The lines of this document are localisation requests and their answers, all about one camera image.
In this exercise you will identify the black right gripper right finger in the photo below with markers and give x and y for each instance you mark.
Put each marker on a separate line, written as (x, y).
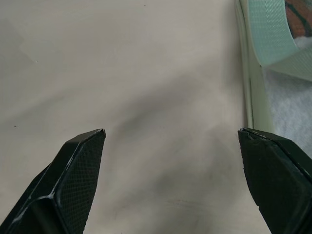
(275, 175)

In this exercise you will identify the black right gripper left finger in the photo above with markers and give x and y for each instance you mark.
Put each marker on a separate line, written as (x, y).
(73, 180)

